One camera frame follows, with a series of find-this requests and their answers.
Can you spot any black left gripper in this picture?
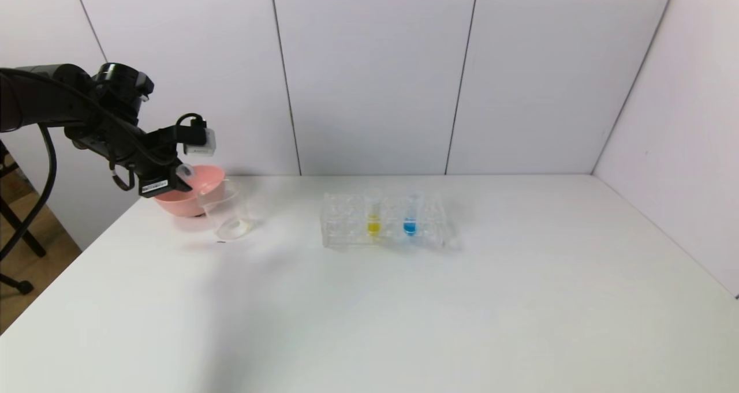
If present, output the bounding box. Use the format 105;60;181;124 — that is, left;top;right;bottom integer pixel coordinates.
125;156;193;198

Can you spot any clear acrylic test tube rack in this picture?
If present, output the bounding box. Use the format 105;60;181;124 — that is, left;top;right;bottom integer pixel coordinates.
321;189;450;250

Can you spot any test tube with yellow pigment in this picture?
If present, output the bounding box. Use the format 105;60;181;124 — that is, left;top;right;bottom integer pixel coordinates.
365;188;383;239

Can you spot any test tube with blue pigment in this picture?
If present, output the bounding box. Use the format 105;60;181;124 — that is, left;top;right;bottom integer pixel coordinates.
402;190;419;238

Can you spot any pink plastic bowl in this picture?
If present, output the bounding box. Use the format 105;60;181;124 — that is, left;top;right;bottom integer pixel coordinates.
153;165;227;218

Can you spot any brown cardboard box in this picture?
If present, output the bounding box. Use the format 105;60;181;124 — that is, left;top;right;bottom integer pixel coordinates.
3;155;36;204

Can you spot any black tripod stand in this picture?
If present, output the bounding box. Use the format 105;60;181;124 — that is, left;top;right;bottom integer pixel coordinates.
0;142;48;297

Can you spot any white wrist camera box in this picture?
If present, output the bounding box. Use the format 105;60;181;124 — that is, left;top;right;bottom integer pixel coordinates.
182;126;217;156

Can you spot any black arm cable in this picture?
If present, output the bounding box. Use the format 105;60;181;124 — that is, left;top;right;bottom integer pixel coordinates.
0;123;59;262

